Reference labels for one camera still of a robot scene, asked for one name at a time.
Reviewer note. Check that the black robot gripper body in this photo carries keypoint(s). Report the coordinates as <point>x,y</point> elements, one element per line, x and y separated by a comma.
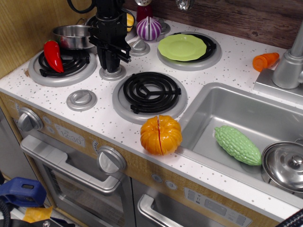
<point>111,29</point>

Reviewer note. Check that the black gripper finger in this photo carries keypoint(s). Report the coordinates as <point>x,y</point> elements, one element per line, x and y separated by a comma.
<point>102,54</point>
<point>114,61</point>

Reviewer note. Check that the silver stove knob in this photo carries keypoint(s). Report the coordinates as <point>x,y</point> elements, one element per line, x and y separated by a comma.
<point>118,74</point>
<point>139,48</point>
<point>81,100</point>
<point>165,28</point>

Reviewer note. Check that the silver front stove knob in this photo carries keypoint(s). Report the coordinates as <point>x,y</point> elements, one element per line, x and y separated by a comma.
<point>81,100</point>

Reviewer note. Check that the silver right oven knob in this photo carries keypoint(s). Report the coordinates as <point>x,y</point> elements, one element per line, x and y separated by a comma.
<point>110,161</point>

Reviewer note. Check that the silver oven knob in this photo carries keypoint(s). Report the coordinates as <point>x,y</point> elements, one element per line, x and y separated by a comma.
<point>28,120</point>
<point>110,161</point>

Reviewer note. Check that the silver left oven knob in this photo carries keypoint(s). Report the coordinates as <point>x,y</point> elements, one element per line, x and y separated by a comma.
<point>28,120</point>

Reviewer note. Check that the yellow toy pepper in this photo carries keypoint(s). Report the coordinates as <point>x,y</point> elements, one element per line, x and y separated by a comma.
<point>130,22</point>

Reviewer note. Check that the black front left burner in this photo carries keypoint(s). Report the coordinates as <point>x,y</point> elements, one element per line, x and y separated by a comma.
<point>78,65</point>

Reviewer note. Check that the black burner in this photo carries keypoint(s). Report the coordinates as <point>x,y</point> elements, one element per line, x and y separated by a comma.
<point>144,95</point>
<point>78,65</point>
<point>212,56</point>

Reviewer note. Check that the small steel pot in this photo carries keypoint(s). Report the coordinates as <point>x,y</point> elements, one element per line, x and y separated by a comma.
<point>73,37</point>

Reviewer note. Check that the purple white toy onion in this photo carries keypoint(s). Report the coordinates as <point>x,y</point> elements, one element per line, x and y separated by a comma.
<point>148,29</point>

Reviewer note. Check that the red pepper shaker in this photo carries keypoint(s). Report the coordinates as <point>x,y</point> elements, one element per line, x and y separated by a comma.
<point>144,9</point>

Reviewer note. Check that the black front centre burner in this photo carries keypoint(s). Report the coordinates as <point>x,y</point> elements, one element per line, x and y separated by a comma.
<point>144,95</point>

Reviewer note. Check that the red toy chili pepper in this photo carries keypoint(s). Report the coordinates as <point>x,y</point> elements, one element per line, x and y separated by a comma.
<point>53,56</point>

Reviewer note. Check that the light green plastic plate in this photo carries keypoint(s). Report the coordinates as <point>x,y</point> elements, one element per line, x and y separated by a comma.
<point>182,47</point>

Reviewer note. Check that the hanging silver spoon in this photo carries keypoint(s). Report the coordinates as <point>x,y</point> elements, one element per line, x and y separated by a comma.
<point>185,4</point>

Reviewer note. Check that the orange toy pumpkin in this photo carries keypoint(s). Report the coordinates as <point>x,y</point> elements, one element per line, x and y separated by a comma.
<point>161,135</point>

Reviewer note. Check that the black rear right burner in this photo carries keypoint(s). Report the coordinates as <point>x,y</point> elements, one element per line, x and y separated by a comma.
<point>212,56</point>

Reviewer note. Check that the grey toy sink basin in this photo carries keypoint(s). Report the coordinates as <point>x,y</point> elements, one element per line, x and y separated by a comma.
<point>262,120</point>

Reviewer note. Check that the green toy bitter gourd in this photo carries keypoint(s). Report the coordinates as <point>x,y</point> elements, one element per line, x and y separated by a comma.
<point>238,145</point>

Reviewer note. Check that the orange toy carrot piece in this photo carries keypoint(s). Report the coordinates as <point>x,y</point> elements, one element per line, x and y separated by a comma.
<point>265,61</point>

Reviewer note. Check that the blue clamp tool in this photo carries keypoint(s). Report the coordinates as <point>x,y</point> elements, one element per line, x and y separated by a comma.
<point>23,192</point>

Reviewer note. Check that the silver toy faucet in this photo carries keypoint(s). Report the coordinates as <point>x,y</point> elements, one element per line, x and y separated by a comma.
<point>286,80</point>

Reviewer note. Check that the steel pot with lid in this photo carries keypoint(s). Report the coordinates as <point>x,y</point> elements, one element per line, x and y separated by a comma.
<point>282,166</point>

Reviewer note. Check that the silver oven door handle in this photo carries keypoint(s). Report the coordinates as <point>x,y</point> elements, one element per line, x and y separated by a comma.
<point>57,160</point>

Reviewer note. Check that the silver dishwasher door handle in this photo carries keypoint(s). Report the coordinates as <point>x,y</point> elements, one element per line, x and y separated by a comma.
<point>144,206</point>

